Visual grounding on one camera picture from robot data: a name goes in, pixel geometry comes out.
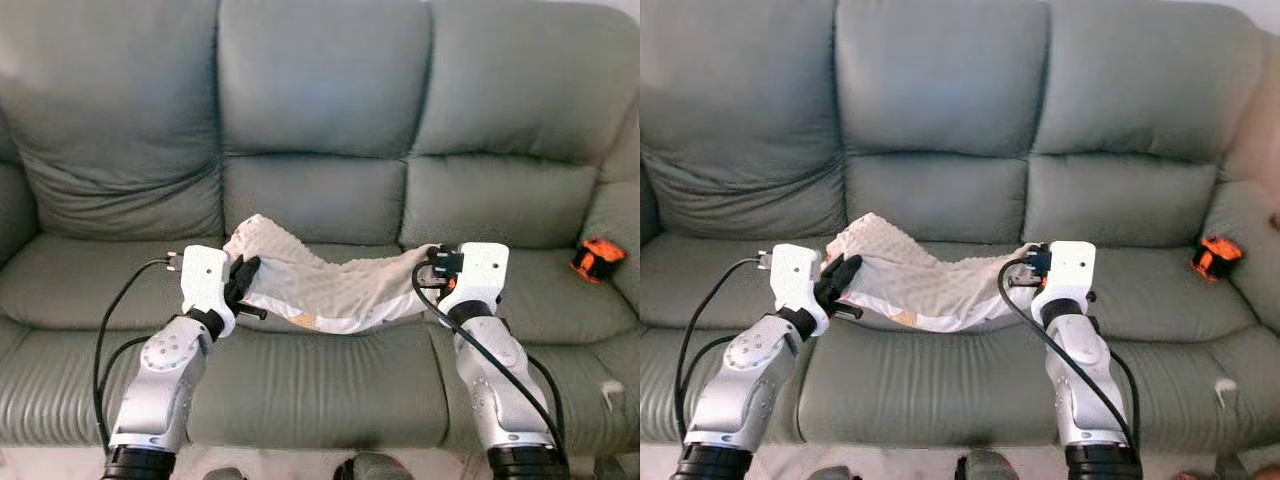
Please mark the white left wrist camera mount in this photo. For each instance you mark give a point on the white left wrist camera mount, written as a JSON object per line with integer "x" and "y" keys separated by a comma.
{"x": 205, "y": 285}
{"x": 795, "y": 282}

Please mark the beige dotted pillow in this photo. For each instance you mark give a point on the beige dotted pillow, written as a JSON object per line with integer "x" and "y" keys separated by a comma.
{"x": 330, "y": 285}
{"x": 925, "y": 282}

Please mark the white sofa tag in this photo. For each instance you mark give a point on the white sofa tag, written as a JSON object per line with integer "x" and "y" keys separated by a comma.
{"x": 1226, "y": 391}
{"x": 612, "y": 393}

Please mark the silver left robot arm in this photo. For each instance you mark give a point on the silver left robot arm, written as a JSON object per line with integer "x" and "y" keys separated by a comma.
{"x": 165, "y": 385}
{"x": 745, "y": 380}

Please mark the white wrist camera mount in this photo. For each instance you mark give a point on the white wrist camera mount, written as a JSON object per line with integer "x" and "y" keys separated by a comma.
{"x": 485, "y": 270}
{"x": 205, "y": 285}
{"x": 1070, "y": 268}
{"x": 795, "y": 282}

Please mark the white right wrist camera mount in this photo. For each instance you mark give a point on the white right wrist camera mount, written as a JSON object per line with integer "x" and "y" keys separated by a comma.
{"x": 1070, "y": 268}
{"x": 485, "y": 270}

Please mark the green leather sofa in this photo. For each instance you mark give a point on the green leather sofa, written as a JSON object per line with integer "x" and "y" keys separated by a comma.
{"x": 940, "y": 120}
{"x": 320, "y": 120}

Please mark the orange black toy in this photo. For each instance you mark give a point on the orange black toy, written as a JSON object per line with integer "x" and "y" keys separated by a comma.
{"x": 598, "y": 260}
{"x": 1217, "y": 258}

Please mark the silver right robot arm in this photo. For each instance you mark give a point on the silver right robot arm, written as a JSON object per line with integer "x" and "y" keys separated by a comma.
{"x": 500, "y": 385}
{"x": 1085, "y": 380}

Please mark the grey robot right leg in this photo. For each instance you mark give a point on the grey robot right leg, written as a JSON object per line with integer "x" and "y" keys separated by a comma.
{"x": 375, "y": 468}
{"x": 988, "y": 467}

